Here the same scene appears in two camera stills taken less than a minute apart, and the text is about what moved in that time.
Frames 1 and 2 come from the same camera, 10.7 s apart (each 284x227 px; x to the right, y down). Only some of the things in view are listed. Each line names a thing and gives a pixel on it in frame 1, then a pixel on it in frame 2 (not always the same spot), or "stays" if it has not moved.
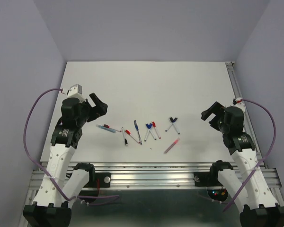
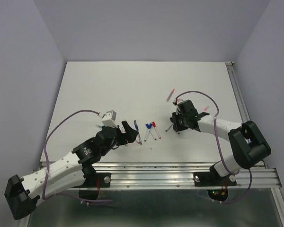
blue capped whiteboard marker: (170, 125) stays
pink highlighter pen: (171, 145) → (170, 95)
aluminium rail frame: (169, 174) stays
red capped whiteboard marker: (154, 125) stays
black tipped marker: (124, 136) stays
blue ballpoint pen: (137, 128) stays
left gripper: (101, 107) → (130, 135)
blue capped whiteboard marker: (149, 126) stays
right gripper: (217, 109) → (176, 126)
